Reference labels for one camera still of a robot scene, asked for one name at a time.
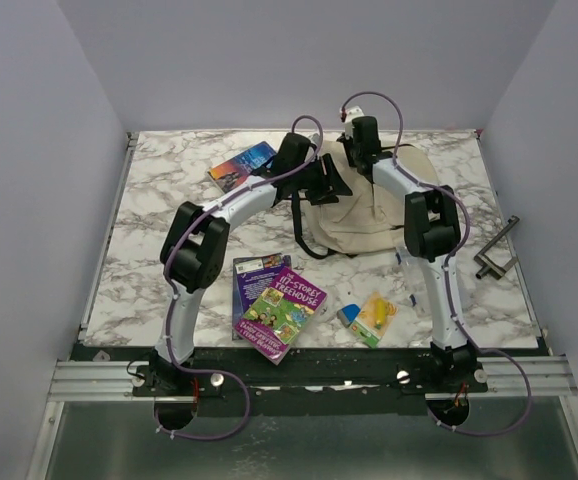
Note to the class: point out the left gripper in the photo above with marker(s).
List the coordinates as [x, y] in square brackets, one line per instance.
[329, 185]

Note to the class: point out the cream canvas backpack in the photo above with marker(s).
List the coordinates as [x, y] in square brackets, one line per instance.
[371, 220]

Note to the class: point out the blue eraser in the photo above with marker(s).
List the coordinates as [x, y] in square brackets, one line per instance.
[347, 314]

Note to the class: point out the banana toy card package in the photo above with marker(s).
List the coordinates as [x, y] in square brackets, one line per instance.
[373, 320]

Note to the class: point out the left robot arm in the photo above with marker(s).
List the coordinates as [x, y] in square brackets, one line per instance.
[194, 250]

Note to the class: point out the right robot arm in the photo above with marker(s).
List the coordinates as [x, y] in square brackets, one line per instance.
[432, 235]

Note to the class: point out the blue Jane Eyre book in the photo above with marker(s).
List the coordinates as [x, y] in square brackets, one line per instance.
[234, 171]

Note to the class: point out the dark purple book underneath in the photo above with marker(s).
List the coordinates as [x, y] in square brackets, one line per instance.
[250, 276]

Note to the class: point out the clear plastic organizer box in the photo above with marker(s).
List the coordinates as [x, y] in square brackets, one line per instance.
[414, 280]

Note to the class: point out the purple Treehouse book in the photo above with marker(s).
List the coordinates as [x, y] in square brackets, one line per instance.
[281, 312]

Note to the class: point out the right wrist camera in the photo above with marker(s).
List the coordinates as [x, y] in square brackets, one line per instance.
[348, 115]

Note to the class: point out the grey metal bracket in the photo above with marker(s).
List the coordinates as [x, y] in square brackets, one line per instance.
[488, 257]

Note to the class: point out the black metal base plate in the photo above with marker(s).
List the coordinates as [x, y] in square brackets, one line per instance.
[308, 382]

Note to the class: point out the aluminium rail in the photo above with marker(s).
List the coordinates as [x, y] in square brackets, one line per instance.
[549, 376]

